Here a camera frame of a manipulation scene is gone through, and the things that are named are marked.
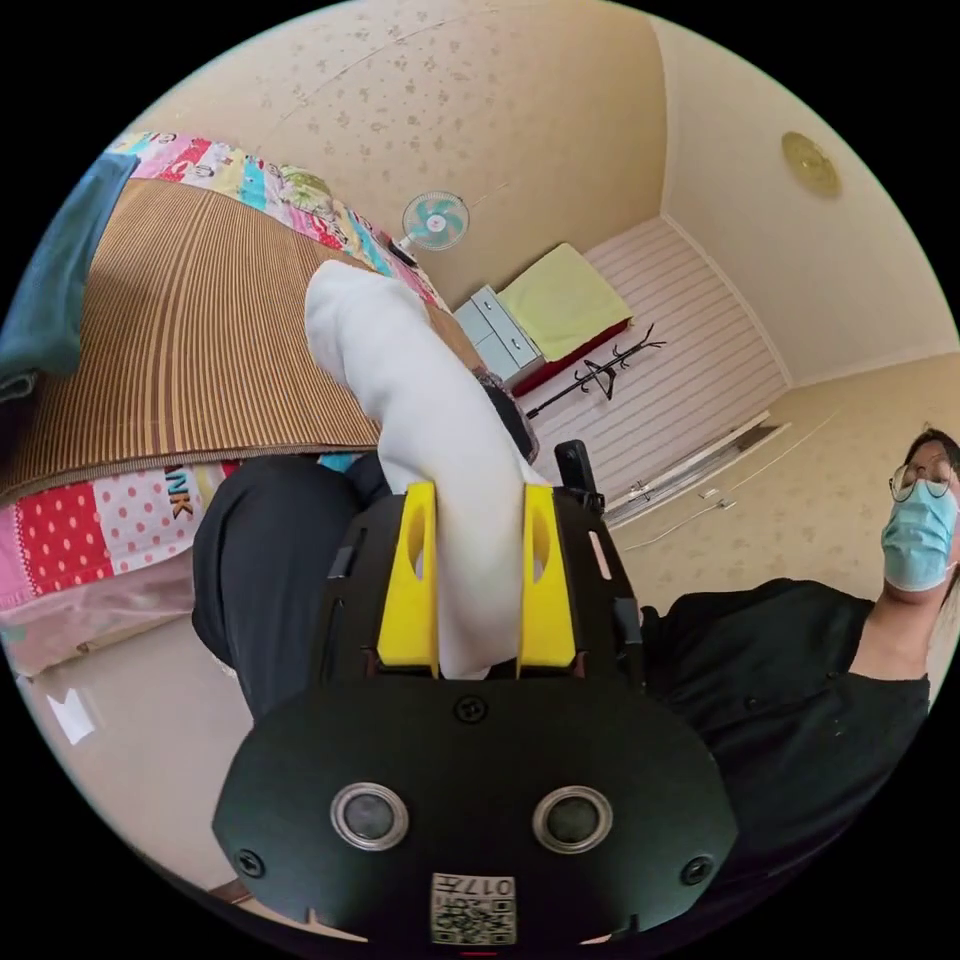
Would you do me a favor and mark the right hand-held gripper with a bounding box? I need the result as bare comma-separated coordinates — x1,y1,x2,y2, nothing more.
481,382,542,464

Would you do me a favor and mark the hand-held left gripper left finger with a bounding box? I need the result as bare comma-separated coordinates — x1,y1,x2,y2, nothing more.
376,481,442,670

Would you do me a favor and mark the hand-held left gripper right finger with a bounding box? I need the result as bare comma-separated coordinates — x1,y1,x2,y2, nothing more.
516,484,578,670

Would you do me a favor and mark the white long sleeve shirt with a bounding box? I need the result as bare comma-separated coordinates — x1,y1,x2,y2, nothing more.
303,258,558,681

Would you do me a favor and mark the black coat rack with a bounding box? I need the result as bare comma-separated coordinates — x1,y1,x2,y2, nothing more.
524,322,669,421

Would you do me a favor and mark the pale blue cupboard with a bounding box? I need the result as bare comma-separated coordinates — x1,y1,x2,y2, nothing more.
452,284,547,392

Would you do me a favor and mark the yellow curtain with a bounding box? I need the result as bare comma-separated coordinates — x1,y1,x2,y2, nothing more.
497,242,636,363

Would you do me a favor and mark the white door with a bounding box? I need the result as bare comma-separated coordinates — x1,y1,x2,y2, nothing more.
599,410,793,528

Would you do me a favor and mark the teal electric fan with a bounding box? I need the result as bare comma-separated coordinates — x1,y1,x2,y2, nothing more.
391,190,472,268

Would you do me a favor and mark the person's body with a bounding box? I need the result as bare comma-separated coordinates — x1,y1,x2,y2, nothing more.
191,423,960,943

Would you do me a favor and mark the bed with woven mat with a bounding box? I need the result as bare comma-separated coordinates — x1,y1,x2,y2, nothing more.
0,131,528,663

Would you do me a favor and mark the round ceiling lamp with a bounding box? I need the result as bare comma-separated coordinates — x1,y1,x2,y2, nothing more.
780,131,844,201

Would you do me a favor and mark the pile of clothes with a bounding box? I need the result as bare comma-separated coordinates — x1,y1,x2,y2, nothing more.
0,153,142,400

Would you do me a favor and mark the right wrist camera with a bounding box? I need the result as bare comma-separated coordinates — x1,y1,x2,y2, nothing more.
554,440,603,513

